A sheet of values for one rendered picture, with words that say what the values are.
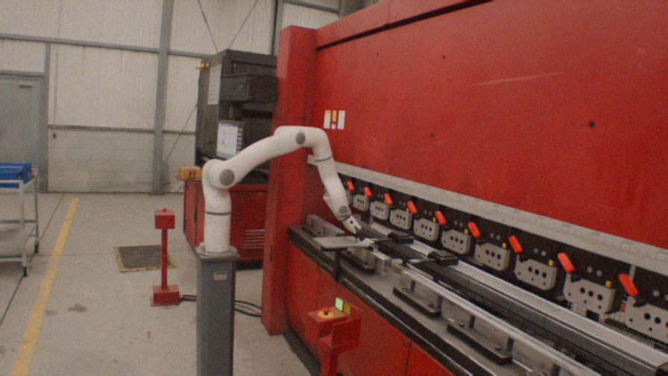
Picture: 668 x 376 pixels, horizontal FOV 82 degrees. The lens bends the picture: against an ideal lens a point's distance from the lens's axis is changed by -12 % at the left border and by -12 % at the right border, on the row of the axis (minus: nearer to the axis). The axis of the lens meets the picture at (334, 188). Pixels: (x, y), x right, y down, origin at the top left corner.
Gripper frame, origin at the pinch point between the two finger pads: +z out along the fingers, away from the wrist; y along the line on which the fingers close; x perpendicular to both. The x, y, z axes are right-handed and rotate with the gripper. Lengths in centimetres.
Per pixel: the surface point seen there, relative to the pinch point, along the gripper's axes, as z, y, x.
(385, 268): 11.0, -23.7, 4.2
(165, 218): -40, 156, 88
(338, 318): -1, -44, 40
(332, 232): 7.1, 38.4, 3.7
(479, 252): -14, -91, -12
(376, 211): -13.4, -15.2, -11.3
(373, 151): -36.4, -5.3, -31.3
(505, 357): 8, -114, 10
